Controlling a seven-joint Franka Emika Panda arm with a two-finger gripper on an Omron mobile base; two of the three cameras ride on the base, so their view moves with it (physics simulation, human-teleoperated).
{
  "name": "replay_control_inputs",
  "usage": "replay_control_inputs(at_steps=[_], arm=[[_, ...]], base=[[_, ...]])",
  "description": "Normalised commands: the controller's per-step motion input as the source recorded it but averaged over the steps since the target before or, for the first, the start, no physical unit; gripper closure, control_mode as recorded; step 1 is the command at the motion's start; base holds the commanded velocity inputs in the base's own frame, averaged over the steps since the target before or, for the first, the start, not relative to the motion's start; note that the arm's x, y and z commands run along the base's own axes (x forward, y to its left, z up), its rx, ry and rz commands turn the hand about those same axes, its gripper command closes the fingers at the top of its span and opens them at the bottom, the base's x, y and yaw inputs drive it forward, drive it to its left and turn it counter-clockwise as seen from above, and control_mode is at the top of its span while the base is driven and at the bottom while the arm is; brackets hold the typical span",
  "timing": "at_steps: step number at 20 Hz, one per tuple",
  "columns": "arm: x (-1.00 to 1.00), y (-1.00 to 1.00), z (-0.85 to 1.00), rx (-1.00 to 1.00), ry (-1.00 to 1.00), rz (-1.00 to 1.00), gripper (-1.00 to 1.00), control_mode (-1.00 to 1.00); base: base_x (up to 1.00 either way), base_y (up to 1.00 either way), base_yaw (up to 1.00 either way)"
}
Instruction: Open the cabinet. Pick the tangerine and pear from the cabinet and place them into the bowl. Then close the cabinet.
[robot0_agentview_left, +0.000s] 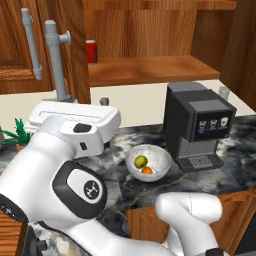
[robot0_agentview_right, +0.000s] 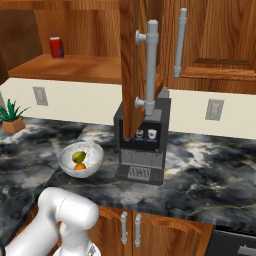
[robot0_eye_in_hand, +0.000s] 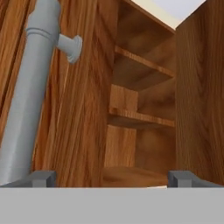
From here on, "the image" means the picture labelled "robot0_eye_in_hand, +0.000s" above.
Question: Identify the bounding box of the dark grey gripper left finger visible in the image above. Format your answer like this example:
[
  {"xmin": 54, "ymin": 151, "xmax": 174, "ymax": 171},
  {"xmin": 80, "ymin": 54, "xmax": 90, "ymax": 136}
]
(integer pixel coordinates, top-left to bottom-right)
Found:
[{"xmin": 3, "ymin": 170, "xmax": 57, "ymax": 188}]

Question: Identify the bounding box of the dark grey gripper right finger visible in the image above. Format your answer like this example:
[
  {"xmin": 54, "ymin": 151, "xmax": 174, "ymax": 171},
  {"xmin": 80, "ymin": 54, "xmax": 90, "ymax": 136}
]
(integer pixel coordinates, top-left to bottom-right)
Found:
[{"xmin": 167, "ymin": 170, "xmax": 223, "ymax": 188}]

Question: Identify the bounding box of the wooden cabinet with shelves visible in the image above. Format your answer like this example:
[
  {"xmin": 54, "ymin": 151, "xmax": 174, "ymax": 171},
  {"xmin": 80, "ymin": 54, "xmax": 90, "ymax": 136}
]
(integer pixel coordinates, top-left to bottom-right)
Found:
[{"xmin": 101, "ymin": 0, "xmax": 207, "ymax": 188}]

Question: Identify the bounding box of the plain wooden cabinet door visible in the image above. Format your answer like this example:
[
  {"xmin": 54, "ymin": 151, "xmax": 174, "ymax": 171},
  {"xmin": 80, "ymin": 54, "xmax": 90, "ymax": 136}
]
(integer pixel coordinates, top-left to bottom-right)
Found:
[{"xmin": 174, "ymin": 0, "xmax": 224, "ymax": 187}]

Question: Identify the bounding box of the wooden cabinet door with handle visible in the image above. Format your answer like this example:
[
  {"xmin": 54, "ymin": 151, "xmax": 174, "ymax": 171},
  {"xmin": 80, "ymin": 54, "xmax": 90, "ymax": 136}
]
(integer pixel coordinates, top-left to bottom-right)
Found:
[{"xmin": 0, "ymin": 0, "xmax": 123, "ymax": 188}]

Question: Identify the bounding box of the grey cabinet door handle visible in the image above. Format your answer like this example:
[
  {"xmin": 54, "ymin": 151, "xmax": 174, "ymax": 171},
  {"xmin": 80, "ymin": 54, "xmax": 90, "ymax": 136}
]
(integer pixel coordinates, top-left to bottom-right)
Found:
[{"xmin": 0, "ymin": 0, "xmax": 83, "ymax": 186}]

